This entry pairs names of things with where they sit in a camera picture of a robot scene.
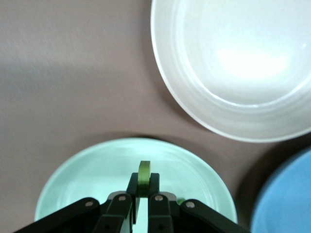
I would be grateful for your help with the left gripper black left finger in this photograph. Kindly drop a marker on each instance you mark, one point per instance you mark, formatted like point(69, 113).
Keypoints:
point(116, 211)

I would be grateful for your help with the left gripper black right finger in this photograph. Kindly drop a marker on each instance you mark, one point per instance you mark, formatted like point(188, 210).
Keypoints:
point(159, 213)

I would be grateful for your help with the green letter P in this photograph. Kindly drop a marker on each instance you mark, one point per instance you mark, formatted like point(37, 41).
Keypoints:
point(181, 201)

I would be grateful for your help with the green letter B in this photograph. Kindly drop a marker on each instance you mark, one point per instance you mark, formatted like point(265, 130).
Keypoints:
point(144, 177)

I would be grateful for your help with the light green round plate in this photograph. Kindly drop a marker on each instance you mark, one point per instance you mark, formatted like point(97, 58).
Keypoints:
point(85, 182)

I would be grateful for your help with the blue round plate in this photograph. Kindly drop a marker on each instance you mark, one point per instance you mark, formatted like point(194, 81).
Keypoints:
point(286, 194)

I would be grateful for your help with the brown table cover sheet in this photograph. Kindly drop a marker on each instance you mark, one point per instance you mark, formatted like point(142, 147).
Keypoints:
point(60, 72)

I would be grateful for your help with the pale beige round plate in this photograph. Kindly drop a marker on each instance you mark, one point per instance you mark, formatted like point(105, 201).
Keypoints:
point(243, 60)

